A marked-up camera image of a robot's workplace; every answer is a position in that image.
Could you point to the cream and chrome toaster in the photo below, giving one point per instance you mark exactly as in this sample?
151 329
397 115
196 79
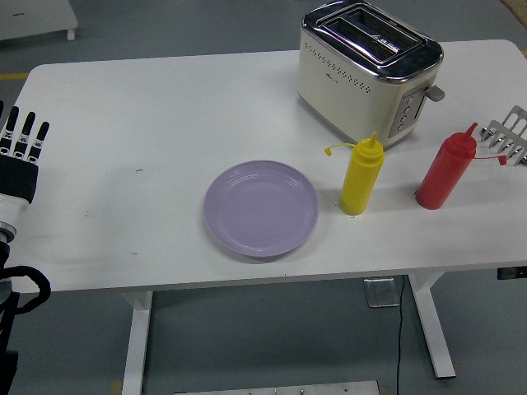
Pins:
341 94

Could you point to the white table leg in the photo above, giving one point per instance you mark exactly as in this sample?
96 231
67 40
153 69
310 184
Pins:
138 341
432 329

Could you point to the red squeeze bottle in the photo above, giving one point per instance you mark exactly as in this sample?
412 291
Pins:
442 173

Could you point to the large metal base plate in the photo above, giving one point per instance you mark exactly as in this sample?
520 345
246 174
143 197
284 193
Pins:
276 388

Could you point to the purple round plate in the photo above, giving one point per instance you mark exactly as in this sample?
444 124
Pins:
261 210

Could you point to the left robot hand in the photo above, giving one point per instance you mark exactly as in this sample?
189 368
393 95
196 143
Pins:
16 177

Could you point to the small metal floor plate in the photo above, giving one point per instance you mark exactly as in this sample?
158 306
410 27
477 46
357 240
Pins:
381 293

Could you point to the silver metal toast rack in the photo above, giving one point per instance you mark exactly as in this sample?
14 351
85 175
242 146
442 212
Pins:
506 140

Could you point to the yellow squeeze bottle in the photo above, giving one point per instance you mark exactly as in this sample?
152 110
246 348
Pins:
360 181

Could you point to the white cabinet with feet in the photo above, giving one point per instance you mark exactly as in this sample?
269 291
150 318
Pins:
33 16

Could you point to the black table control panel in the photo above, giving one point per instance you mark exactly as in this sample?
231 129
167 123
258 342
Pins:
510 273

